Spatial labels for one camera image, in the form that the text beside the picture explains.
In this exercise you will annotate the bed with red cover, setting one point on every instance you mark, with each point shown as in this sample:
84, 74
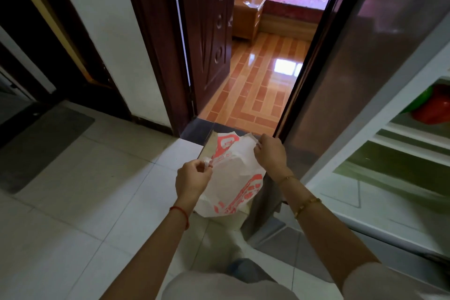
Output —
291, 4

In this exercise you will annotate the person's right hand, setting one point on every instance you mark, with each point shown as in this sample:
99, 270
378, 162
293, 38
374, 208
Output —
273, 159

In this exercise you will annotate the white red-printed plastic bag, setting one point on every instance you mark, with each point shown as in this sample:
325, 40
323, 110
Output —
233, 176

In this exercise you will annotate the dark brown door frame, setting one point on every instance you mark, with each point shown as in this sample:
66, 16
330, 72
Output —
52, 36
154, 46

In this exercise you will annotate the grey floor mat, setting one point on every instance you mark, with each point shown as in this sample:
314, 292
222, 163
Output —
38, 145

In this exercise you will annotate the person's left fingers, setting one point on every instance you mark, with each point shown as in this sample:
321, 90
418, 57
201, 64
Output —
204, 167

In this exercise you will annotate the person's white shirt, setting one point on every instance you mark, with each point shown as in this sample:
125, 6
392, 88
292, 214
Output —
281, 285

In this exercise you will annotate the green vegetable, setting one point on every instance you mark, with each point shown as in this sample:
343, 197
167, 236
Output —
419, 101

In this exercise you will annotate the dark brown carved wooden door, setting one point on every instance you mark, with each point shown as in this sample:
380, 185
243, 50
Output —
207, 29

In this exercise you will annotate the person's right forearm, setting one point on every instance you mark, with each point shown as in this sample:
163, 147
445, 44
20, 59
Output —
327, 236

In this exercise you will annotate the person's left hand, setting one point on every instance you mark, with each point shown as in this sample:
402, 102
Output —
190, 183

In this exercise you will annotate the red vegetable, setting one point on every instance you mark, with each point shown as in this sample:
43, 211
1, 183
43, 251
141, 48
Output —
435, 107

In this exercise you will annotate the person's left forearm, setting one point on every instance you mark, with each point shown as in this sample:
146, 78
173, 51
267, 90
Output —
154, 250

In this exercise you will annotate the silver refrigerator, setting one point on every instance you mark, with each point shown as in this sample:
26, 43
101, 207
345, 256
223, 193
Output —
369, 81

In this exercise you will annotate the orange wooden bedside table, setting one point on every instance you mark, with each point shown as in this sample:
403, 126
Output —
248, 16

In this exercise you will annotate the person's right fingers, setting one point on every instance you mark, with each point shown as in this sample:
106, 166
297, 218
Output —
262, 145

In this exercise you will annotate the person's blue jeans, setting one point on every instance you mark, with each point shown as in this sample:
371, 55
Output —
248, 270

